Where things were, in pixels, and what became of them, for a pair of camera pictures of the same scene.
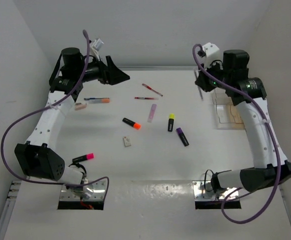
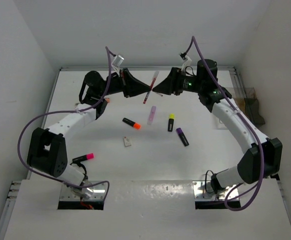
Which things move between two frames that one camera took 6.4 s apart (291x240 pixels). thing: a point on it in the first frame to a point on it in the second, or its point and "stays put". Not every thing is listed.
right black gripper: (202, 80) to (171, 84)
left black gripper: (109, 74) to (133, 86)
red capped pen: (146, 98) to (155, 78)
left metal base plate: (95, 190) stays put
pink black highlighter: (86, 157) stays put
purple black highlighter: (182, 136) stays put
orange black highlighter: (136, 125) stays put
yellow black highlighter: (171, 122) stays put
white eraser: (127, 141) stays put
